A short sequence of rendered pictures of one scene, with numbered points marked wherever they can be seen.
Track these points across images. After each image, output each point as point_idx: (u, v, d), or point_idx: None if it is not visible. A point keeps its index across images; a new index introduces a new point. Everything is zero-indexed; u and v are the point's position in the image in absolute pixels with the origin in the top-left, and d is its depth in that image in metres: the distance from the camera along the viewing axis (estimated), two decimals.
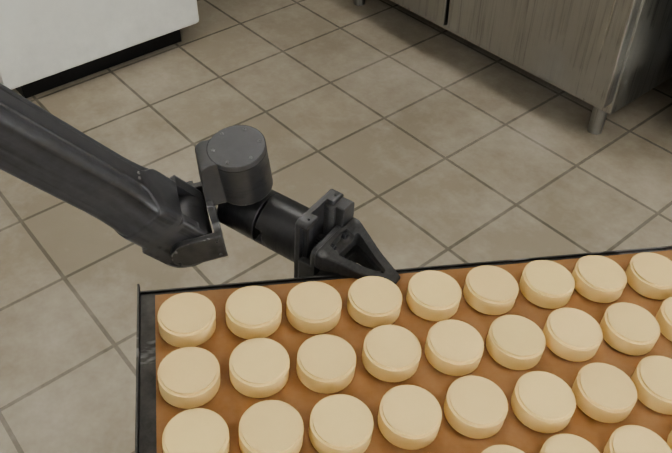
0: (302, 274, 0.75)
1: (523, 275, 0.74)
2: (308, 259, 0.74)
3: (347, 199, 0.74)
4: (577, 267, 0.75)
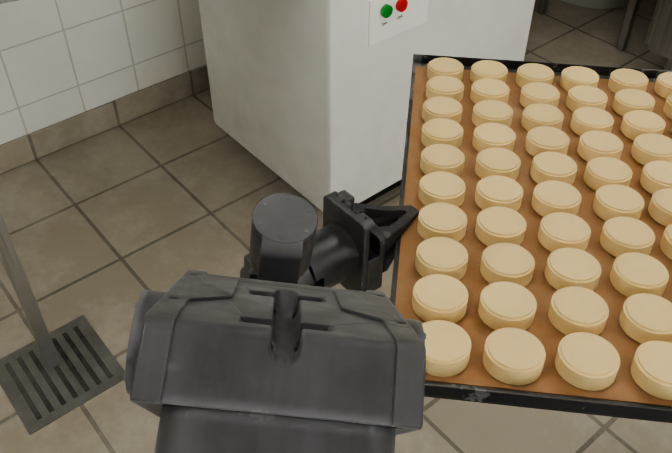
0: (372, 272, 0.75)
1: (424, 144, 0.90)
2: (370, 255, 0.74)
3: (339, 192, 0.75)
4: (424, 119, 0.95)
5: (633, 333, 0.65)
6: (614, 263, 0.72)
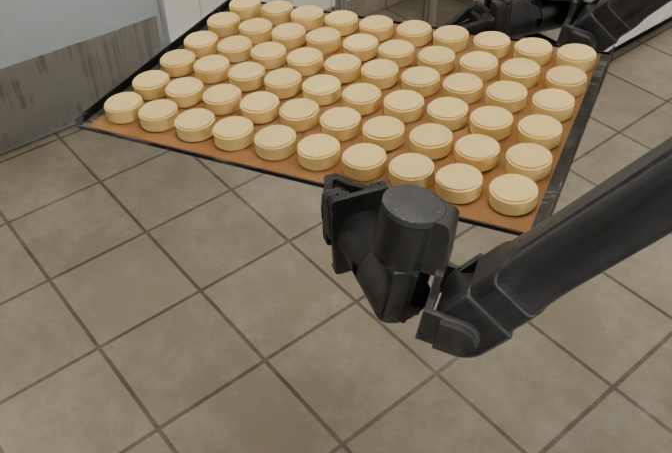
0: None
1: (236, 149, 0.89)
2: None
3: (326, 194, 0.75)
4: (194, 140, 0.91)
5: (516, 107, 0.91)
6: (446, 94, 0.94)
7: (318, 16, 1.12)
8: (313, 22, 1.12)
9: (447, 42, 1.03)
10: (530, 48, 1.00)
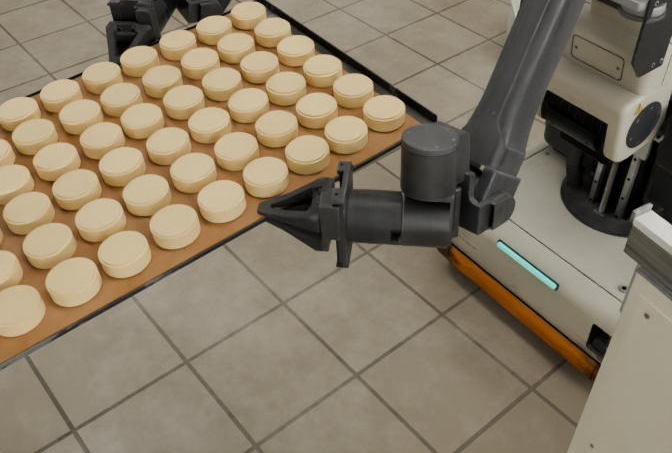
0: None
1: (148, 262, 0.76)
2: None
3: (325, 202, 0.74)
4: (95, 293, 0.73)
5: (278, 68, 0.98)
6: (221, 95, 0.94)
7: None
8: None
9: (149, 63, 0.99)
10: (216, 27, 1.04)
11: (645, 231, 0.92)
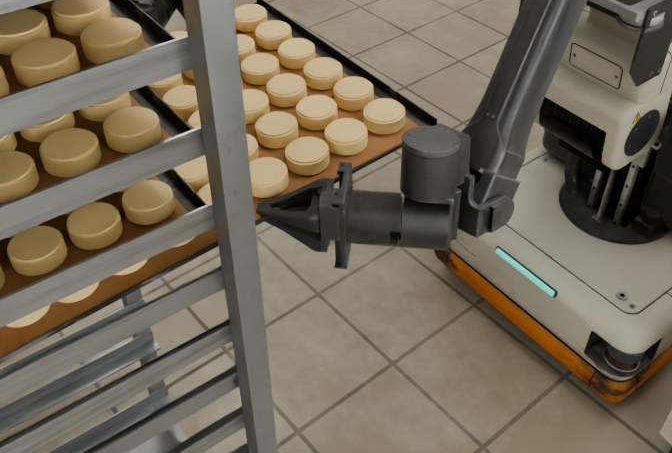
0: None
1: (146, 260, 0.75)
2: None
3: (325, 202, 0.74)
4: (93, 289, 0.73)
5: (279, 70, 0.98)
6: None
7: None
8: None
9: None
10: None
11: None
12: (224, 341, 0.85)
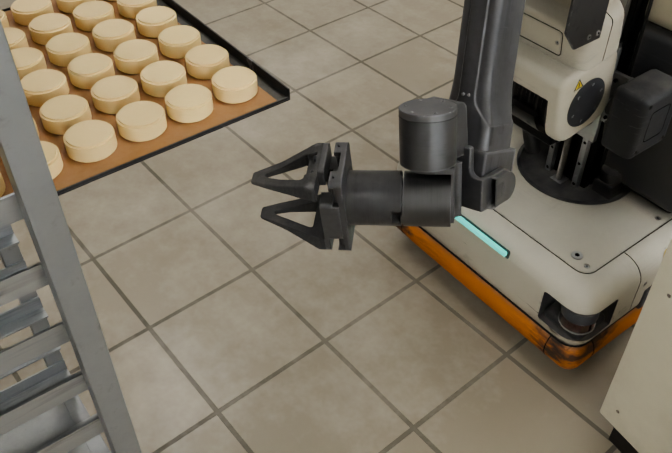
0: None
1: None
2: (337, 160, 0.78)
3: (325, 203, 0.74)
4: None
5: (134, 37, 0.91)
6: (64, 60, 0.87)
7: None
8: None
9: None
10: None
11: None
12: (38, 284, 0.74)
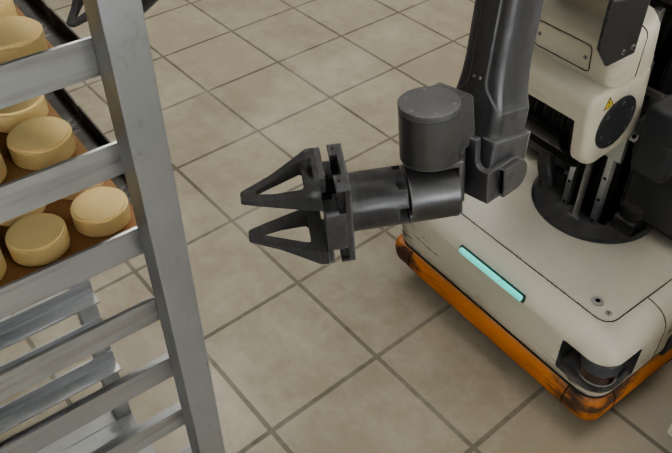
0: (342, 236, 0.70)
1: None
2: (339, 243, 0.71)
3: None
4: None
5: None
6: None
7: None
8: None
9: None
10: None
11: None
12: (149, 320, 0.70)
